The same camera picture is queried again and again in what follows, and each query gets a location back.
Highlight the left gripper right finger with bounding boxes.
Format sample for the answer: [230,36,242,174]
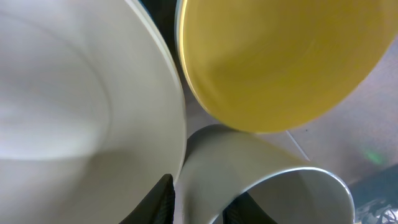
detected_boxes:
[222,192,277,224]

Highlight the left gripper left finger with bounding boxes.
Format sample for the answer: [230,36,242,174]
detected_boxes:
[120,174,175,224]

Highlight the cream cup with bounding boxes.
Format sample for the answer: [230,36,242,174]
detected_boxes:
[175,124,355,224]

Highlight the beige bowl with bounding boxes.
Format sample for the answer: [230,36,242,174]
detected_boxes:
[1,0,187,223]

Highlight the yellow small bowl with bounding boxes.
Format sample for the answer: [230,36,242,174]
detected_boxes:
[176,0,397,133]

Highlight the clear plastic storage bin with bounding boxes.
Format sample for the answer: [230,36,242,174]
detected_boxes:
[260,42,397,184]

